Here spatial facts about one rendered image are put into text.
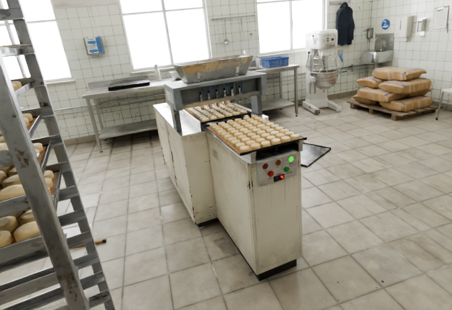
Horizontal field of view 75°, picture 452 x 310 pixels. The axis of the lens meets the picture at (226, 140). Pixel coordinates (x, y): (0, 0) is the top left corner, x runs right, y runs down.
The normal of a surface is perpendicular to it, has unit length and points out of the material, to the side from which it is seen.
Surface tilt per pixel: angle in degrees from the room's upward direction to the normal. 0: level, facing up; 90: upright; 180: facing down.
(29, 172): 90
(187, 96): 90
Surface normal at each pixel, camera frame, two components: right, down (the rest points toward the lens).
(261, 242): 0.37, 0.28
